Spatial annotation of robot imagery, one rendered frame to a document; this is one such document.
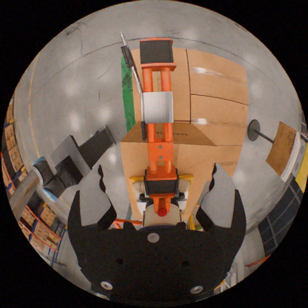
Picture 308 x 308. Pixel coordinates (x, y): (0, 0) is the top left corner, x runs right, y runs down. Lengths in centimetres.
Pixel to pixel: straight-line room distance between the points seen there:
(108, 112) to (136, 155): 110
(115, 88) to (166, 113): 124
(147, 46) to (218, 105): 75
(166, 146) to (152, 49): 23
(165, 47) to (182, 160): 40
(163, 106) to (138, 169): 32
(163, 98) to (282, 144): 149
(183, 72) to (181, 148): 57
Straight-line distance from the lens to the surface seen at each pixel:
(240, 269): 192
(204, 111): 85
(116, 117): 144
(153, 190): 34
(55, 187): 89
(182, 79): 82
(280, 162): 151
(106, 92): 149
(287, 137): 157
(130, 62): 25
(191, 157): 46
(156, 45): 27
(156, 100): 24
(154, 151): 27
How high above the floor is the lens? 133
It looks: 62 degrees down
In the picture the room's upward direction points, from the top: 176 degrees counter-clockwise
